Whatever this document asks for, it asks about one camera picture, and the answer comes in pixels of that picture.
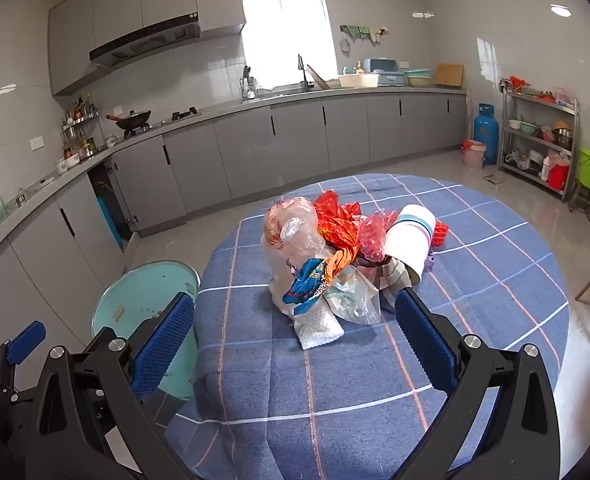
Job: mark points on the wooden cutting board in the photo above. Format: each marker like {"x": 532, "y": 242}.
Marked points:
{"x": 320, "y": 79}

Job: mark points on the blue gas cylinder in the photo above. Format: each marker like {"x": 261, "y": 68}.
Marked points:
{"x": 486, "y": 135}

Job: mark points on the cardboard scrap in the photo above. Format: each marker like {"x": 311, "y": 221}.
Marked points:
{"x": 495, "y": 178}

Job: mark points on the black faucet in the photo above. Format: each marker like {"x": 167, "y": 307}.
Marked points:
{"x": 303, "y": 72}

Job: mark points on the metal spice rack with bottles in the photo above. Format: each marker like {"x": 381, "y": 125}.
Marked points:
{"x": 81, "y": 130}

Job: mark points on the white wall socket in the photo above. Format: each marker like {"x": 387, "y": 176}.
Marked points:
{"x": 38, "y": 143}

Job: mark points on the dark stool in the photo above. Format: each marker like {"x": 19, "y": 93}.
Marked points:
{"x": 582, "y": 200}

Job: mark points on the white basin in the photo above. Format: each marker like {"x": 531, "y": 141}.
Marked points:
{"x": 358, "y": 80}

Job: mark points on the teal printed bin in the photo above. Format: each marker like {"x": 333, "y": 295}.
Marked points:
{"x": 140, "y": 290}

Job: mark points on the grey upper cabinets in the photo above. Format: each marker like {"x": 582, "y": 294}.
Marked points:
{"x": 125, "y": 0}

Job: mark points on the grey plaid cloth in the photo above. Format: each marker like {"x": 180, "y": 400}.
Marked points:
{"x": 394, "y": 272}

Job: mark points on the blue plaid tablecloth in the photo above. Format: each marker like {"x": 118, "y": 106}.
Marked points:
{"x": 475, "y": 260}

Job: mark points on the black wok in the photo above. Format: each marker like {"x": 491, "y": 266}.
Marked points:
{"x": 134, "y": 117}

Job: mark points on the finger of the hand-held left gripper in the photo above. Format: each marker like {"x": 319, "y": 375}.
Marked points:
{"x": 25, "y": 340}

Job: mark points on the pink bucket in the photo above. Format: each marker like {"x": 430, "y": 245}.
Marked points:
{"x": 473, "y": 156}

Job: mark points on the clear bag with teal print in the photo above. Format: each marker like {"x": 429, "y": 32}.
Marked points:
{"x": 350, "y": 297}

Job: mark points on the white paper towel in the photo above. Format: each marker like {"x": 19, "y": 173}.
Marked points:
{"x": 320, "y": 330}

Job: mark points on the blue dish box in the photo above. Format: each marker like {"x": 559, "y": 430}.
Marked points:
{"x": 385, "y": 72}

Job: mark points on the red translucent wrapper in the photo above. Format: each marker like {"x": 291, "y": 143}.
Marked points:
{"x": 375, "y": 235}

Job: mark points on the teal basin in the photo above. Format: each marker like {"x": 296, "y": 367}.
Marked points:
{"x": 417, "y": 78}

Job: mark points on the cardboard box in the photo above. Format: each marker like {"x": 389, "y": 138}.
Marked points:
{"x": 448, "y": 75}

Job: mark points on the white striped paper cup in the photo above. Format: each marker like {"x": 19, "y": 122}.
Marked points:
{"x": 405, "y": 245}

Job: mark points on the red plastic bag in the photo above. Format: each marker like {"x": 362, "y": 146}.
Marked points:
{"x": 332, "y": 220}

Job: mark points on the bright window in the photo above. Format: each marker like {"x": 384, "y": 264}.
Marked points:
{"x": 290, "y": 40}

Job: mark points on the gas stove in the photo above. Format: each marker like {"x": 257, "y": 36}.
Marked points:
{"x": 185, "y": 115}

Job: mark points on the grey lower kitchen cabinets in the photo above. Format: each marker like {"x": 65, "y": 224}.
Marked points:
{"x": 295, "y": 135}

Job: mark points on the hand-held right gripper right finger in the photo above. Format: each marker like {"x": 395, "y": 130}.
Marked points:
{"x": 425, "y": 340}

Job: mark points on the purple wrapper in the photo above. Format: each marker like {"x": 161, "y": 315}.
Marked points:
{"x": 429, "y": 263}

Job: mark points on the black range hood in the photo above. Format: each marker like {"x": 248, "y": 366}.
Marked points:
{"x": 145, "y": 42}

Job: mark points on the hanging cloths on hooks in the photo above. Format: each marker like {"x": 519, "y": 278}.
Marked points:
{"x": 362, "y": 31}

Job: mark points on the red plastic container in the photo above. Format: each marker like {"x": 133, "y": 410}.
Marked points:
{"x": 558, "y": 174}

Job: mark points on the white ceramic pot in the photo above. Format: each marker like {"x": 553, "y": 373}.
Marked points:
{"x": 70, "y": 162}

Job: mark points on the blue orange snack wrapper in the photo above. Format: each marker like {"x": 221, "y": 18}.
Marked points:
{"x": 310, "y": 280}

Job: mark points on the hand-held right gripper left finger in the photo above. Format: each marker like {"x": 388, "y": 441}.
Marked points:
{"x": 167, "y": 340}

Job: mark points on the metal storage shelf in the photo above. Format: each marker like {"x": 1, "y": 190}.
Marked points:
{"x": 537, "y": 110}

